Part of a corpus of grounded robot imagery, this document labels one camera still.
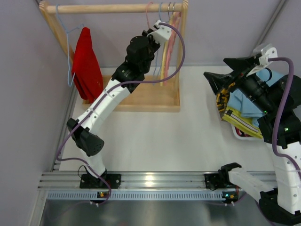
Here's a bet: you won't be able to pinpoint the light blue trousers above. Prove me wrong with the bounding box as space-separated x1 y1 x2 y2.
227 68 284 127

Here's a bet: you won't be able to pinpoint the yellow-green trousers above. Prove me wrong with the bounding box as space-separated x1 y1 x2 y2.
222 107 263 139

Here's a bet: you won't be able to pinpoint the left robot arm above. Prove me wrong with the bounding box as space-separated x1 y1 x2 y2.
67 27 172 188

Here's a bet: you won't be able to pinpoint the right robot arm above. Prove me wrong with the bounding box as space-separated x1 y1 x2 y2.
204 54 301 226

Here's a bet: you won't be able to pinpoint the camouflage trousers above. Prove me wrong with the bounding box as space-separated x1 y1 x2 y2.
216 89 234 119

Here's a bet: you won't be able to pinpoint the yellow plastic hanger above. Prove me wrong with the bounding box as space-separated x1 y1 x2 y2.
160 16 172 79

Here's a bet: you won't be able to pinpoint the red trousers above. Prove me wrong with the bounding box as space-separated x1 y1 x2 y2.
71 27 103 103

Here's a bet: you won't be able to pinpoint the wooden clothes rack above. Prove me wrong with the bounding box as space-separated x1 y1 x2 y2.
39 0 189 113

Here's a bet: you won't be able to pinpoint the white laundry basket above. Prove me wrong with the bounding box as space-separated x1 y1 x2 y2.
231 125 259 141

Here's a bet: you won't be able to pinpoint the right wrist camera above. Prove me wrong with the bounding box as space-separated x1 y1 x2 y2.
247 43 278 76

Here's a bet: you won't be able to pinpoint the light blue wire hanger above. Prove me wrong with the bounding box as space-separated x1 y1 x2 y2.
55 4 84 88

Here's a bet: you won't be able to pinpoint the aluminium rail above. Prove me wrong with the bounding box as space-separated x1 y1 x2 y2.
37 171 278 189

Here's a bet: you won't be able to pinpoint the grey cable duct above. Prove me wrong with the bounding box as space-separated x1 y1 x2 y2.
48 190 237 201

